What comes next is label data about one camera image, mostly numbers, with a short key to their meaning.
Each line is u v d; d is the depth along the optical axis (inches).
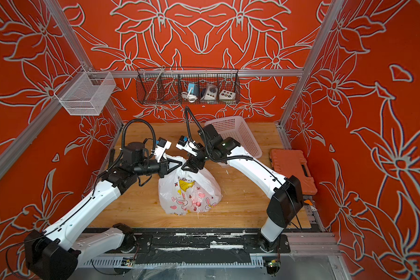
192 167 26.0
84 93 35.5
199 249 28.6
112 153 41.5
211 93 36.0
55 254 14.6
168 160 25.9
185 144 25.3
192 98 33.8
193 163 25.4
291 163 38.1
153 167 24.9
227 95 37.0
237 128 44.8
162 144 25.0
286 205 19.2
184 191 29.7
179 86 39.6
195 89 33.5
